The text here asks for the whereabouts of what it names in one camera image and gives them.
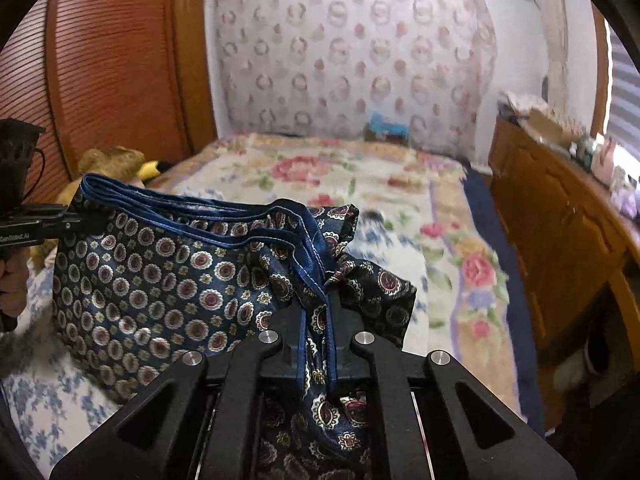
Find purple pouch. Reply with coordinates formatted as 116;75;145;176
612;180;640;216

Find golden patterned pillow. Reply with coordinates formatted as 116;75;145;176
30;146;147;268

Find navy bed sheet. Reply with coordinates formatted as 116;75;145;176
462;172;548;436

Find navy patterned satin shirt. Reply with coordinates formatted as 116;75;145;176
50;172;418;480

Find wooden window frame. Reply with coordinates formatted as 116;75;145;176
592;5;613;136

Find wrapped air conditioner pipe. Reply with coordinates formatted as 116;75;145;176
542;0;568;86

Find folded floral cloths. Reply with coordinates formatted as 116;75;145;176
497;90;538;121

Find person's left hand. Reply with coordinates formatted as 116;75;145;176
0;247;32;318

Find wooden sideboard cabinet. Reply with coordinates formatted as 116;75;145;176
487;117;640;356

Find blue floral white sheet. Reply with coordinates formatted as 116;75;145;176
0;187;426;480

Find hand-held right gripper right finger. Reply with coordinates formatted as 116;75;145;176
327;305;576;480

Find grey cylinder bin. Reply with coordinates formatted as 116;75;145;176
552;345;596;401

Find small blue box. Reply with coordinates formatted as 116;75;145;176
364;112;408;143

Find pink bag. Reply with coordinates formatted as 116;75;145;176
592;137;618;181

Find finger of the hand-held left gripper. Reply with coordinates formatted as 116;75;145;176
42;202;108;236

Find striped window blind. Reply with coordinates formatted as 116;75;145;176
607;25;640;171

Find cardboard box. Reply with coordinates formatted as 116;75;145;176
527;107;566;143

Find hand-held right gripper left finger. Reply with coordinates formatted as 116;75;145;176
50;305;306;480

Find wooden louvred wardrobe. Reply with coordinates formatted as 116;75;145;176
0;0;218;206

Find floral fleece blanket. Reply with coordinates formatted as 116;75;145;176
145;132;531;421

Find circle print curtain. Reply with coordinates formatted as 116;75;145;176
210;0;498;161

